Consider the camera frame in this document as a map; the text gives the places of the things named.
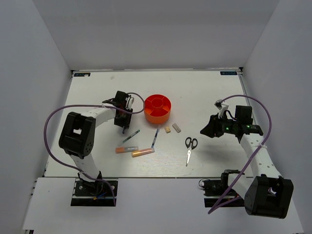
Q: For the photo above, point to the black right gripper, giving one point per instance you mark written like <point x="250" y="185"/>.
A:
<point x="213" y="126"/>

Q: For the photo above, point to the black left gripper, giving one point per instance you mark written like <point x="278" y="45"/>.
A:
<point x="125" y="123"/>

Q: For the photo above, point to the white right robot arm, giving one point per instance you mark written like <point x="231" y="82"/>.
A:
<point x="266" y="193"/>

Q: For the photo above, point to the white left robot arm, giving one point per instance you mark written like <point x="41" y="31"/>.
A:
<point x="78" y="134"/>

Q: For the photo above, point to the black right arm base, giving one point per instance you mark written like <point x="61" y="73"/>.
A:
<point x="214" y="188"/>

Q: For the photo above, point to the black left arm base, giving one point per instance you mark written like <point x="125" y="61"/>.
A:
<point x="93" y="194"/>

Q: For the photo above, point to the green pen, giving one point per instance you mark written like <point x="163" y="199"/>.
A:
<point x="129" y="137"/>

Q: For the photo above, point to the blue clear pen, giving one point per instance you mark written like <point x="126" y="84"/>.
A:
<point x="155" y="137"/>

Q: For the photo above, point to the orange round compartment container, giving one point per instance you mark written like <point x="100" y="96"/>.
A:
<point x="157" y="109"/>

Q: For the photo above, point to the beige eraser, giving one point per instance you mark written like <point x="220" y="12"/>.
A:
<point x="167" y="129"/>

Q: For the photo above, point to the grey white eraser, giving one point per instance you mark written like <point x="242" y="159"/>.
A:
<point x="177" y="129"/>

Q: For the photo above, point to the right corner table label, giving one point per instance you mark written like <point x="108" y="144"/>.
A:
<point x="228" y="73"/>

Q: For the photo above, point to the corner table label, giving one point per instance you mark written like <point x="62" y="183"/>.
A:
<point x="228" y="73"/>
<point x="82" y="74"/>

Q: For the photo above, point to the left corner table label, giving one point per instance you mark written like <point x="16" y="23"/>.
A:
<point x="82" y="74"/>

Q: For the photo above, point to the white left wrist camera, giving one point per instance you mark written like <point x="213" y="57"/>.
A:
<point x="130" y="101"/>

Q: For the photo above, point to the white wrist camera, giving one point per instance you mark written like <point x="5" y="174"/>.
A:
<point x="130" y="101"/>
<point x="222" y="107"/>

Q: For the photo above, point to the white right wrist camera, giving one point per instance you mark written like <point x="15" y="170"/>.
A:
<point x="222" y="107"/>

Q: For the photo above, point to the black handled scissors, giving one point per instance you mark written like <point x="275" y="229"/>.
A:
<point x="191" y="143"/>

